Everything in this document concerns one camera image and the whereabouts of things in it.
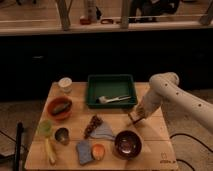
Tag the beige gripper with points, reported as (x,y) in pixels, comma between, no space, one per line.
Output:
(146,107)

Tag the tan black eraser block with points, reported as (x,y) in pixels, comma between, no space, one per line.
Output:
(135,118)

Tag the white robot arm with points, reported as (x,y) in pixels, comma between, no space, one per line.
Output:
(165,85)

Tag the white paper cup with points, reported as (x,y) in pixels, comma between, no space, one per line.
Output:
(65,84)

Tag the small metal cup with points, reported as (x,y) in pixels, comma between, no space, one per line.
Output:
(62,136)

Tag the green plastic cup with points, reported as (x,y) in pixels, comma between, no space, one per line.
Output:
(45,128)

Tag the dark brown bowl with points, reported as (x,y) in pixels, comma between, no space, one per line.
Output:
(127,144)

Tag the white spoon in tray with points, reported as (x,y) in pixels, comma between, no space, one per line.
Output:
(105,100)

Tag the green plastic tray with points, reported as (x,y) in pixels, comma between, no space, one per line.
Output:
(110,86)

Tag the grey blue cloth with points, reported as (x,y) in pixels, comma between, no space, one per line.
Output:
(103,131)

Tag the brown pinecone stick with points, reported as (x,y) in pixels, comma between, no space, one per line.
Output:
(93,124)

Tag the orange bun toy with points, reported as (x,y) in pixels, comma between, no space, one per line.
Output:
(98,151)

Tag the blue sponge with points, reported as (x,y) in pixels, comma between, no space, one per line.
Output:
(84,152)

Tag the orange bowl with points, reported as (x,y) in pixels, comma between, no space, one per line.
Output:
(63,115)

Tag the dark object in bowl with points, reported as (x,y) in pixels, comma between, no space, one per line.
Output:
(60,108)

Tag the red round object on shelf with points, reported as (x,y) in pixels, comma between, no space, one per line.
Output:
(84,21)

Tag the yellow banana toy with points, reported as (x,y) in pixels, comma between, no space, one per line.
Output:
(50,152)

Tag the black pole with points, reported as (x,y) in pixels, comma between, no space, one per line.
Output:
(18,144)

